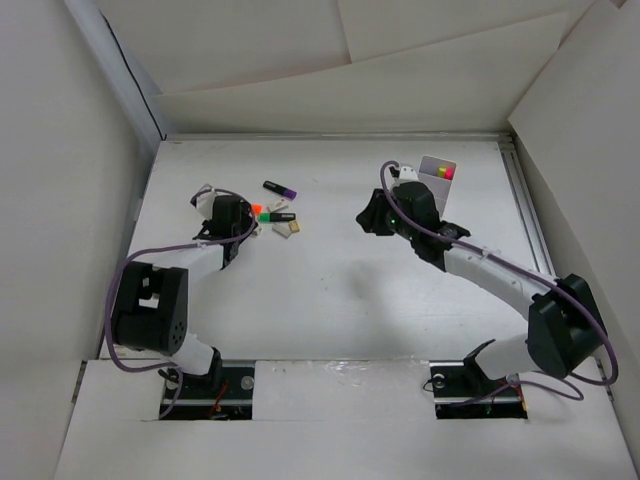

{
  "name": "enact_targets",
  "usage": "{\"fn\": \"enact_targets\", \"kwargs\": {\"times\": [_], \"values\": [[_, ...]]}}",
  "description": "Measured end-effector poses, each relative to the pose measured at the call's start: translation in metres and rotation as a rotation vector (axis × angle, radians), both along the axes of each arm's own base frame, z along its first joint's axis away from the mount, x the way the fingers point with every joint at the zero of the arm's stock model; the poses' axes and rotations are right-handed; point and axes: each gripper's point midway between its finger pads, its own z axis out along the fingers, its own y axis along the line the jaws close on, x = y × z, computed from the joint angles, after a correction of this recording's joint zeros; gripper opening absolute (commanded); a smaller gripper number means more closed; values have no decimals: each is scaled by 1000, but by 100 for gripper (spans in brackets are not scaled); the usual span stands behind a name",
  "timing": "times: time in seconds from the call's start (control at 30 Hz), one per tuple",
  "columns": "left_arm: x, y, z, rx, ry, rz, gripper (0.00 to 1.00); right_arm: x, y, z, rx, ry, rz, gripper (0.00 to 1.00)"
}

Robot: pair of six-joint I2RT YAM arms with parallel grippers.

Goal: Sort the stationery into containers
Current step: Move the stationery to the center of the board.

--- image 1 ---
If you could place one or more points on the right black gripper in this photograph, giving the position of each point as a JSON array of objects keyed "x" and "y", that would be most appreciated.
[{"x": 371, "y": 218}]

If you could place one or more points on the white divided container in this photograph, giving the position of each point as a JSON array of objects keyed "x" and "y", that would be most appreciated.
[{"x": 439, "y": 187}]

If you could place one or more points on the white grey eraser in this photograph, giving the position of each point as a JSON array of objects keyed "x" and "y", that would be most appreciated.
[{"x": 282, "y": 229}]

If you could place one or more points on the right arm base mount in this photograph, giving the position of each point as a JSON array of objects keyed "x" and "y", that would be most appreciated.
[{"x": 461, "y": 391}]

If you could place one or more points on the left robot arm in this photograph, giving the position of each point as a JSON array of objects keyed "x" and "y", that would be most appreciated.
[{"x": 147, "y": 307}]

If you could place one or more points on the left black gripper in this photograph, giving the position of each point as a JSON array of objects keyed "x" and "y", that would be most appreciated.
[{"x": 246, "y": 225}]

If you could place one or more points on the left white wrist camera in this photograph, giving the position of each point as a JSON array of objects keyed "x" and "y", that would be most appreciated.
[{"x": 202, "y": 196}]

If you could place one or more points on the purple cap highlighter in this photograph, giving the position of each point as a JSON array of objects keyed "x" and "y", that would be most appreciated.
[{"x": 280, "y": 190}]

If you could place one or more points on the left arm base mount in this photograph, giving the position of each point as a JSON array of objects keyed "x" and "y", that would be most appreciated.
[{"x": 225, "y": 393}]

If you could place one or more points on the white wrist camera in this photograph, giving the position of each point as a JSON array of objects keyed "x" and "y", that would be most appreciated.
[
  {"x": 403, "y": 174},
  {"x": 202, "y": 196}
]

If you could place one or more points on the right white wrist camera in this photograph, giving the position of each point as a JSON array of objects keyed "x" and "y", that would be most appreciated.
[{"x": 403, "y": 174}]

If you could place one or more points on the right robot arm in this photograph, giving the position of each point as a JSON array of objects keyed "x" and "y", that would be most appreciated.
[{"x": 564, "y": 326}]

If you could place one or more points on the white staples box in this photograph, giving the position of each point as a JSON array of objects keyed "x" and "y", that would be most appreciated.
[{"x": 278, "y": 205}]

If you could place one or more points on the green cap highlighter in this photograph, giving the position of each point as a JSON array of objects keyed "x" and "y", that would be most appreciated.
[{"x": 276, "y": 217}]

